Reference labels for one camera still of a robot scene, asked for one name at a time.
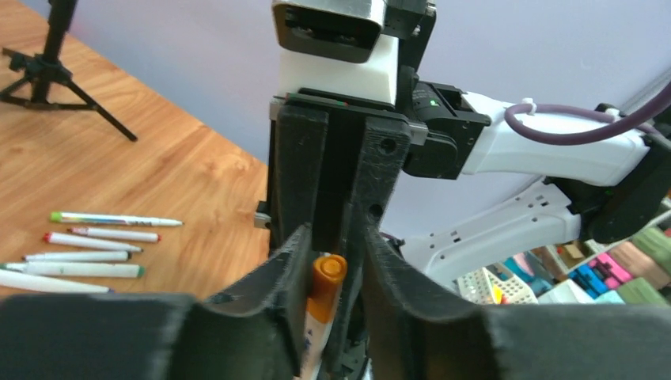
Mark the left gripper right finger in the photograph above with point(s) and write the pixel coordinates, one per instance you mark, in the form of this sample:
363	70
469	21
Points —
419	330

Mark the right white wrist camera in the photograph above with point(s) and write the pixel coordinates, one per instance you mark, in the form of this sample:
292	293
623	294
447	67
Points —
336	46

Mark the orange capped pen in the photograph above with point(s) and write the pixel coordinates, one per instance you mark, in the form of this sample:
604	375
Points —
329	272

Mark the black microphone stand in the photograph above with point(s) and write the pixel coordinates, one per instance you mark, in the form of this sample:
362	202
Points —
41	71

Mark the black capped pen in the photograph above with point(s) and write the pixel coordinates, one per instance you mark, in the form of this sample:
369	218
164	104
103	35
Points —
83	256

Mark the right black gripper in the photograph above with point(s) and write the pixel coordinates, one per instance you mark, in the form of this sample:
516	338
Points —
333	163

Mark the white pen body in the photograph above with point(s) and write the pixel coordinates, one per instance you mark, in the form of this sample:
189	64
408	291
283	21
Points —
43	284

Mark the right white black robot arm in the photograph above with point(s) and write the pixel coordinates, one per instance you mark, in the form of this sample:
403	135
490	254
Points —
601	175

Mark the white perforated basket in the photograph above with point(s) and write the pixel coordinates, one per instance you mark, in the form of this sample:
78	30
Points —
485	287

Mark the green capped white pen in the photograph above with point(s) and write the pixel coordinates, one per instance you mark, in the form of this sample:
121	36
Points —
116	220

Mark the red capped short pen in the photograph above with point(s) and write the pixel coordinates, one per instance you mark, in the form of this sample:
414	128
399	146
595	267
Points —
87	242

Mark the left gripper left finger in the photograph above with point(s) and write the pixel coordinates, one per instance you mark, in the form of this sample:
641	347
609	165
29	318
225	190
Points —
251	330

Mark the colourful items on shelf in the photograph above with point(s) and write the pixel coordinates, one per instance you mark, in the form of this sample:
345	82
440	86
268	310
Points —
633	271

